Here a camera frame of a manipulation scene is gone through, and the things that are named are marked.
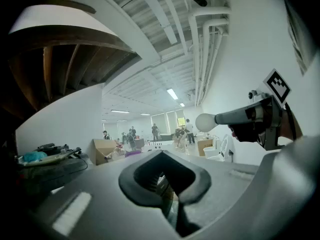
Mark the small grey gripper camera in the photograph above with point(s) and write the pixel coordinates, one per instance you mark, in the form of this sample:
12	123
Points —
252	95

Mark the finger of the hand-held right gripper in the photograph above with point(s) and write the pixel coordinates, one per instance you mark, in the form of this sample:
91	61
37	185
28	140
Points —
235	115

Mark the black device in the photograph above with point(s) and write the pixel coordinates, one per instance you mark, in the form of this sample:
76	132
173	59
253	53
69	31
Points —
51	147

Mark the teal cloth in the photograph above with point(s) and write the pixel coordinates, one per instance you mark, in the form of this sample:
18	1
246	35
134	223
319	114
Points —
35	156

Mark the white ceiling pipe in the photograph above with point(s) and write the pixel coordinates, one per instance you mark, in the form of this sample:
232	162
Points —
193	46
205	54

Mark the window with blinds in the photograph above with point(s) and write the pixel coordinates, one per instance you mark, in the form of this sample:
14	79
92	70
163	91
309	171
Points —
171	120

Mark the large open cardboard box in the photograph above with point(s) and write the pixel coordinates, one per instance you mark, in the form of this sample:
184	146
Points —
102	151

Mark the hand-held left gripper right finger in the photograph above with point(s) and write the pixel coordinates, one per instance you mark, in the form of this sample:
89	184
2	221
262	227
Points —
250	204

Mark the white round scoop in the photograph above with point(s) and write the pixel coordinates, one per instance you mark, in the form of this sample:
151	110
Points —
205	122

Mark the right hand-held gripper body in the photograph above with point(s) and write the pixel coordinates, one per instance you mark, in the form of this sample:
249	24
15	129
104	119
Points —
273	124

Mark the white toilet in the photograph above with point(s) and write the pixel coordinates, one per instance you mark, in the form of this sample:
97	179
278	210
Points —
217	151

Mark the beige tray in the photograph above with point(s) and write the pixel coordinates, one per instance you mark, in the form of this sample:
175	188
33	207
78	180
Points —
57	156

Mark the white ceiling rail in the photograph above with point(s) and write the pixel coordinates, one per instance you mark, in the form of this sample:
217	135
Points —
165	16

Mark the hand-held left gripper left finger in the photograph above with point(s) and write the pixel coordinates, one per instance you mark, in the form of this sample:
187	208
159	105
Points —
105	199

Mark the person's right hand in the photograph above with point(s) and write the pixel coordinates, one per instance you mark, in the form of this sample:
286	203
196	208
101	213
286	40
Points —
246	132

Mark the white table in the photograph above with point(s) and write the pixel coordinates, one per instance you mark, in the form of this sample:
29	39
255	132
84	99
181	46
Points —
160	145

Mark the long ceiling light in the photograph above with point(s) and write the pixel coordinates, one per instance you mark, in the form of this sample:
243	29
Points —
182	104
172	94
120	111

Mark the small brown cardboard box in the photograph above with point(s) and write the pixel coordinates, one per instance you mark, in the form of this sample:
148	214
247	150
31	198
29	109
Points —
205	146

